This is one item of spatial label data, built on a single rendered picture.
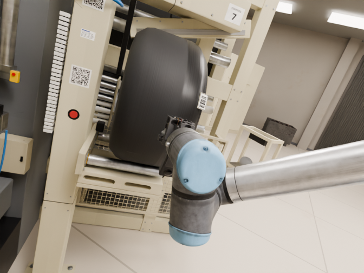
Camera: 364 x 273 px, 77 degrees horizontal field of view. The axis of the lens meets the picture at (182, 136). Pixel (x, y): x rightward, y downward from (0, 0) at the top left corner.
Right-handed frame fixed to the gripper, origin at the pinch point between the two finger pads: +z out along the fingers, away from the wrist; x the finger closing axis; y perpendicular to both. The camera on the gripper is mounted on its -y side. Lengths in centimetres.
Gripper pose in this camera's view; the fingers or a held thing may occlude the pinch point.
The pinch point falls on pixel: (167, 134)
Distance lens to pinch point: 75.8
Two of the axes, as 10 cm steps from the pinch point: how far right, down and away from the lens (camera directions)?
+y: 2.8, -9.5, -1.7
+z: -2.2, -2.3, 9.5
